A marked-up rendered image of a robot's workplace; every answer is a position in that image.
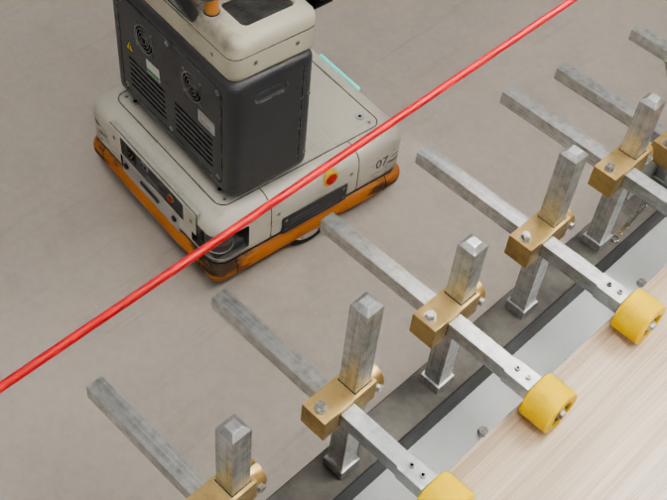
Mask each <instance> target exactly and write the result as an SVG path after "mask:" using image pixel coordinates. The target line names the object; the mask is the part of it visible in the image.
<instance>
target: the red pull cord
mask: <svg viewBox="0 0 667 500"><path fill-rule="evenodd" d="M577 1H578V0H565V1H564V2H562V3H561V4H559V5H558V6H556V7H555V8H553V9H552V10H550V11H549V12H547V13H546V14H545V15H543V16H542V17H540V18H539V19H537V20H536V21H534V22H533V23H531V24H530V25H528V26H527V27H525V28H524V29H522V30H521V31H519V32H518V33H516V34H515V35H513V36H512V37H510V38H509V39H507V40H506V41H504V42H503V43H502V44H500V45H499V46H497V47H496V48H494V49H493V50H491V51H490V52H488V53H487V54H485V55H484V56H482V57H481V58H479V59H478V60H476V61H475V62H473V63H471V64H470V65H468V66H467V67H465V68H464V69H462V70H461V71H459V72H458V73H457V74H455V75H454V76H452V77H451V78H449V79H448V80H446V81H445V82H443V83H442V84H440V85H439V86H437V87H436V88H434V89H433V90H431V91H430V92H428V93H427V94H425V95H424V96H422V97H421V98H419V99H418V100H416V101H415V102H414V103H412V104H411V105H409V106H408V107H406V108H405V109H403V110H402V111H400V112H399V113H397V114H396V115H394V116H393V117H391V118H390V119H388V120H387V121H385V122H384V123H382V124H381V125H379V126H378V127H376V128H375V129H373V130H372V131H371V132H369V133H368V134H366V135H365V136H363V137H362V138H360V139H359V140H357V141H356V142H354V143H353V144H351V145H350V146H348V147H347V148H345V149H344V150H342V151H341V152H339V153H338V154H336V155H335V156H333V157H332V158H330V159H329V160H328V161H326V162H325V163H323V164H322V165H320V166H319V167H317V168H316V169H314V170H313V171H311V172H310V173H308V174H307V175H305V176H304V177H302V178H301V179H299V180H298V181H296V182H295V183H293V184H292V185H290V186H289V187H287V188H286V189H284V190H283V191H281V192H280V193H278V194H277V195H275V196H274V197H272V198H271V199H269V200H268V201H266V202H265V203H263V204H262V205H260V206H259V207H257V208H256V209H254V210H253V211H251V212H250V213H248V214H247V215H245V216H244V217H243V218H241V219H240V220H238V221H237V222H235V223H234V224H232V225H231V226H229V227H228V228H226V229H225V230H223V231H222V232H220V233H219V234H217V235H216V236H214V237H213V238H211V239H210V240H208V241H207V242H205V243H204V244H203V245H202V246H201V247H199V248H198V249H196V250H195V251H193V252H192V253H190V254H189V255H187V256H186V257H184V258H183V259H181V260H180V261H178V262H177V263H175V264H174V265H172V266H171V267H169V268H168V269H166V270H165V271H163V272H162V273H160V274H159V275H158V276H156V277H155V278H153V279H152V280H150V281H149V282H147V283H146V284H144V285H143V286H141V287H140V288H138V289H137V290H135V291H134V292H132V293H131V294H129V295H128V296H126V297H125V298H123V299H122V300H120V301H119V302H117V303H116V304H115V305H113V306H112V307H110V308H109V309H107V310H106V311H104V312H102V313H101V314H99V315H98V316H96V317H95V318H93V319H92V320H90V321H89V322H87V323H86V324H84V325H83V326H81V327H80V328H78V329H77V330H75V331H74V332H73V333H71V334H70V335H68V336H67V337H65V338H64V339H62V340H61V341H59V342H58V343H56V344H55V345H53V346H52V347H50V348H49V349H47V350H46V351H44V352H43V353H41V354H40V355H38V356H37V357H35V358H34V359H32V360H31V361H30V362H28V363H27V364H25V365H24V366H22V367H21V368H19V369H18V370H16V371H15V372H13V373H12V374H10V375H9V376H7V377H6V378H4V379H3V380H1V381H0V393H2V392H3V391H5V390H6V389H8V388H9V387H11V386H12V385H14V384H15V383H17V382H18V381H20V380H21V379H23V378H24V377H25V376H27V375H28V374H30V373H31V372H33V371H34V370H36V369H37V368H39V367H40V366H42V365H43V364H45V363H46V362H47V361H49V360H50V359H52V358H53V357H55V356H56V355H58V354H59V353H61V352H62V351H64V350H65V349H67V348H68V347H70V346H71V345H72V344H74V343H75V342H77V341H78V340H80V339H81V338H83V337H84V336H86V335H87V334H89V333H90V332H92V331H93V330H94V329H96V328H97V327H99V326H100V325H102V324H103V323H105V322H106V321H108V320H109V319H111V318H112V317H114V316H115V315H117V314H118V313H120V312H121V311H123V310H124V309H126V308H127V307H129V306H130V305H132V304H133V303H135V302H136V301H138V300H139V299H140V298H142V297H143V296H145V295H146V294H148V293H149V292H151V291H152V290H154V289H155V288H157V287H158V286H160V285H161V284H163V283H164V282H165V281H167V280H168V279H170V278H171V277H173V276H174V275H176V274H177V273H179V272H180V271H182V270H183V269H185V268H186V267H187V266H189V265H190V264H192V262H194V261H195V260H197V259H198V258H200V257H201V256H203V255H204V254H206V253H207V252H209V251H210V250H211V249H213V248H214V247H216V246H217V245H219V244H220V243H222V242H223V241H225V240H226V239H228V238H229V237H231V236H232V235H233V234H235V233H236V232H238V231H239V230H241V229H242V228H244V227H245V226H247V225H248V224H250V223H251V222H253V221H254V220H256V219H257V218H258V217H260V216H261V215H263V214H264V213H266V212H267V211H269V210H270V209H272V208H273V207H275V206H276V205H278V204H279V203H280V202H282V201H283V200H285V199H286V198H288V197H289V196H291V195H292V194H294V193H295V192H297V191H298V190H300V189H301V188H303V187H304V186H306V185H307V184H309V183H310V182H312V181H313V180H315V179H316V178H318V177H319V176H321V175H322V174H324V173H325V172H326V171H328V170H329V169H331V168H332V167H334V166H335V165H337V164H338V163H340V162H341V161H343V160H344V159H346V158H347V157H349V156H350V155H351V154H353V153H354V152H356V151H357V150H359V149H360V148H362V147H363V146H365V145H366V144H368V143H369V142H371V141H372V140H373V139H375V138H376V137H378V136H379V135H381V134H382V133H384V132H385V131H387V130H388V129H390V128H391V127H393V126H394V125H396V124H397V123H398V122H400V121H401V120H403V119H404V118H406V117H407V116H409V115H410V114H412V113H413V112H415V111H416V110H418V109H419V108H420V107H422V106H423V105H425V104H426V103H428V102H429V101H431V100H432V99H434V98H435V97H437V96H438V95H440V94H441V93H443V92H444V91H445V90H447V89H448V88H450V87H451V86H453V85H454V84H456V83H457V82H459V81H460V80H462V79H463V78H465V77H466V76H467V75H469V74H470V73H472V72H473V71H475V70H476V69H478V68H479V67H481V66H482V65H484V64H485V63H487V62H489V61H490V60H491V59H493V58H494V57H496V56H497V55H499V54H500V53H502V52H503V51H505V50H506V49H508V48H509V47H511V46H512V45H513V44H515V43H516V42H518V41H519V40H521V39H522V38H524V37H525V36H527V35H528V34H530V33H531V32H533V31H534V30H536V29H537V28H538V27H540V26H541V25H543V24H544V23H546V22H547V21H549V20H550V19H552V18H553V17H555V16H556V15H558V14H559V13H560V12H562V11H563V10H565V9H566V8H568V7H569V6H571V5H572V4H574V3H575V2H577Z"/></svg>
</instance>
